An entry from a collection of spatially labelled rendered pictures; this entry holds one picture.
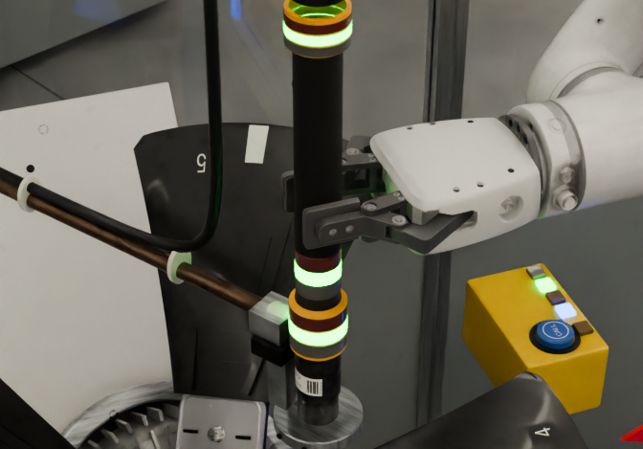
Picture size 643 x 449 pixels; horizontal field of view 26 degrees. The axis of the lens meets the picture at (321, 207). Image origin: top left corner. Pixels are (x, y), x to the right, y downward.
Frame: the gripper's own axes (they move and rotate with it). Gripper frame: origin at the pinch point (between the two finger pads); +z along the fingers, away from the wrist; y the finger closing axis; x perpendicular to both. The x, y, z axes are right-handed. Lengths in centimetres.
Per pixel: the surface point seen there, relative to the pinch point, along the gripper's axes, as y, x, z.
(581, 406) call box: 21, -51, -38
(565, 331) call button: 24, -42, -37
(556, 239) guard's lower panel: 70, -69, -63
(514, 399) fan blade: 7.0, -31.7, -21.4
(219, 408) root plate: 7.0, -23.9, 6.2
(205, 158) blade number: 21.0, -8.7, 2.7
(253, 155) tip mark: 18.7, -7.7, -0.8
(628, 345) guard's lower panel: 70, -95, -79
